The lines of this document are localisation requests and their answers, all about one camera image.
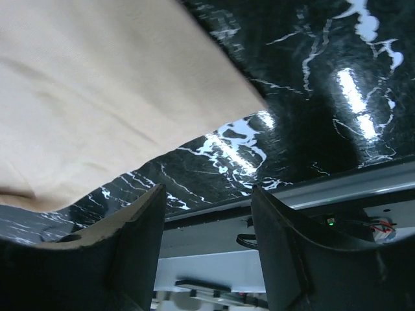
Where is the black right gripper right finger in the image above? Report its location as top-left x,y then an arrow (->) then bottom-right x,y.
251,187 -> 414,310

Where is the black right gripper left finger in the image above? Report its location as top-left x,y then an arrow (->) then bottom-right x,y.
1,185 -> 166,310

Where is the beige t-shirt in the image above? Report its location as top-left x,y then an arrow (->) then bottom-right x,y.
1,1 -> 265,213

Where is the aluminium frame rail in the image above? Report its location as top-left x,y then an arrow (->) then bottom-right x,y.
165,161 -> 415,224

